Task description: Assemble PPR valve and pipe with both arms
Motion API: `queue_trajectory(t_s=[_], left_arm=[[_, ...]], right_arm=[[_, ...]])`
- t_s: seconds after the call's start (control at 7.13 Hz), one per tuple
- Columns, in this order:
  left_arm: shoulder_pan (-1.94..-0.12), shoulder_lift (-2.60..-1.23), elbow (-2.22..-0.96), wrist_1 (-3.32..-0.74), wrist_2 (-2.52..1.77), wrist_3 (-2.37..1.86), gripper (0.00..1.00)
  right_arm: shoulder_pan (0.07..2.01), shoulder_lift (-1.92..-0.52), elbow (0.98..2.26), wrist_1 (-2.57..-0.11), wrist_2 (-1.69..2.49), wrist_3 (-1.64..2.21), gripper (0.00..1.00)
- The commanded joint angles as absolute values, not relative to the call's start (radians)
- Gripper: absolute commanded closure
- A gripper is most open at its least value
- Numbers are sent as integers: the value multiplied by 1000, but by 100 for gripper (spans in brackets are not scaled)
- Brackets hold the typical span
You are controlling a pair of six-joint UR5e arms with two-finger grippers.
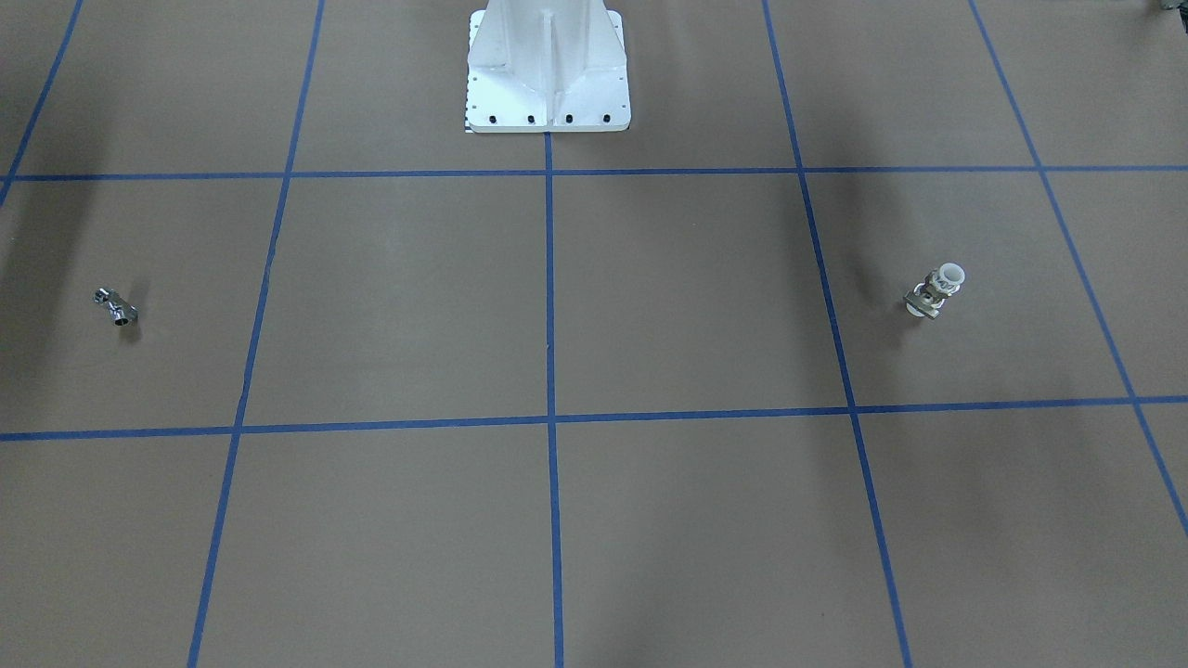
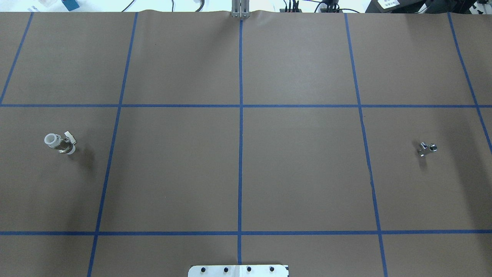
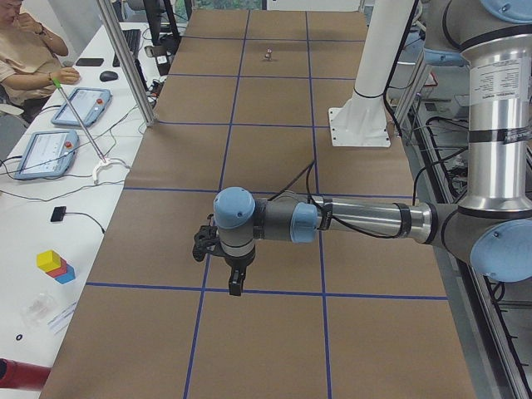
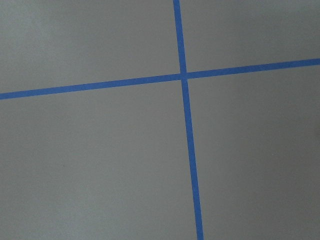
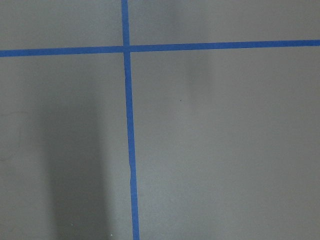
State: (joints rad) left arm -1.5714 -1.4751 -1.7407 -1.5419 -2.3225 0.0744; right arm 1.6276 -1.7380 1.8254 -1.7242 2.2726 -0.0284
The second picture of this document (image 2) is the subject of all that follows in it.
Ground chrome PPR valve white ends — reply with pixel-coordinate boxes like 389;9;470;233
44;131;77;155

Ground black connector cluster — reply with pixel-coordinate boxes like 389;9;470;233
281;0;301;13

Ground black device top right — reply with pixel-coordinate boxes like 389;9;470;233
364;0;426;14

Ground blue box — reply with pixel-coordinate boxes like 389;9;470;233
61;0;80;11

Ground grey metal camera post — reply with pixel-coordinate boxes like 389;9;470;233
231;0;250;19

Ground white metal base plate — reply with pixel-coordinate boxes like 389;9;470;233
188;264;290;277

